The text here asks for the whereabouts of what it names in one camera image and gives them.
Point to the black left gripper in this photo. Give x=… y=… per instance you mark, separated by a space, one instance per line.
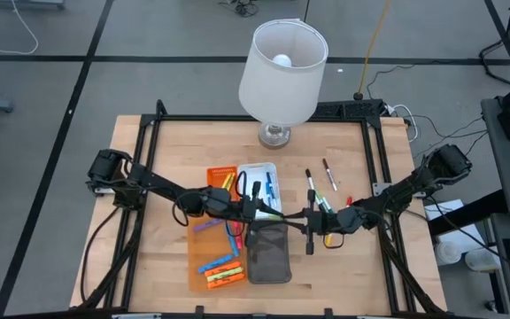
x=241 y=209

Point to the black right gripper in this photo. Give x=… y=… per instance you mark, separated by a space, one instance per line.
x=330 y=222

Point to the green-capped white marker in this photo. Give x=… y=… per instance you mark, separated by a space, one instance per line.
x=326 y=203
x=320 y=199

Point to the yellow-capped white marker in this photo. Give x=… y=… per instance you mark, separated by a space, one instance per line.
x=328 y=240

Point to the pink highlighter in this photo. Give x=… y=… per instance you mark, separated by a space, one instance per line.
x=238 y=239

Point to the black-capped white marker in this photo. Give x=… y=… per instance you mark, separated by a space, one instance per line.
x=310 y=179

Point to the blue highlighter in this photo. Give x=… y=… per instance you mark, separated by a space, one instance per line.
x=233 y=243
x=215 y=263

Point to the translucent grey bin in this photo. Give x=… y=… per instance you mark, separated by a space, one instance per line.
x=268 y=261

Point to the white plastic bin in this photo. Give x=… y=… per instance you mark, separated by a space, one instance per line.
x=261 y=170

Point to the red-capped white marker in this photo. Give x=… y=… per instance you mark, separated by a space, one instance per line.
x=349 y=201

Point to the purple highlighter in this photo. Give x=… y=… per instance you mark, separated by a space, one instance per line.
x=206 y=226

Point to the orange slotted basket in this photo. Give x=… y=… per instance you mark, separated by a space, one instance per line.
x=215 y=175

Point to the orange highlighter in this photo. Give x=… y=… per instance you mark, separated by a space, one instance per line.
x=226 y=281
x=222 y=269

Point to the yellow-green highlighter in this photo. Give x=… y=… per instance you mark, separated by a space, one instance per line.
x=225 y=274

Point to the translucent orange bin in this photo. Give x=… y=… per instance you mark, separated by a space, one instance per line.
x=199 y=248

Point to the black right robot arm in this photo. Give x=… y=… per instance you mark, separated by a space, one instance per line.
x=414 y=182

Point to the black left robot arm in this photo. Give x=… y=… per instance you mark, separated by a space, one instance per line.
x=157 y=181

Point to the black clamp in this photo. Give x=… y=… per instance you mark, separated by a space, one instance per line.
x=328 y=313
x=199 y=312

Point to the white shade silver table lamp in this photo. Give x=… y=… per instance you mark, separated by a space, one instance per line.
x=277 y=95

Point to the white paper sheet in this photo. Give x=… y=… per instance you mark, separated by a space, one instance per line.
x=450 y=207

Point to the clear plastic cup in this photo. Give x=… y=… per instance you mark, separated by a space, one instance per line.
x=481 y=260
x=447 y=253

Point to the black desk foot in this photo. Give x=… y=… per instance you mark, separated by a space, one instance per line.
x=467 y=215

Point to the black caster wheel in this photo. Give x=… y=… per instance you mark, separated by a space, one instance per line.
x=490 y=306

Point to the grey cart base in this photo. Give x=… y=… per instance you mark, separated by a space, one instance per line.
x=27 y=3

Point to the silver aluminium bracket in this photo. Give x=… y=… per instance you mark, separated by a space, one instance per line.
x=95 y=190
x=380 y=189

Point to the black aluminium rig frame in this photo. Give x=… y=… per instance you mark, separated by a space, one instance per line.
x=193 y=118

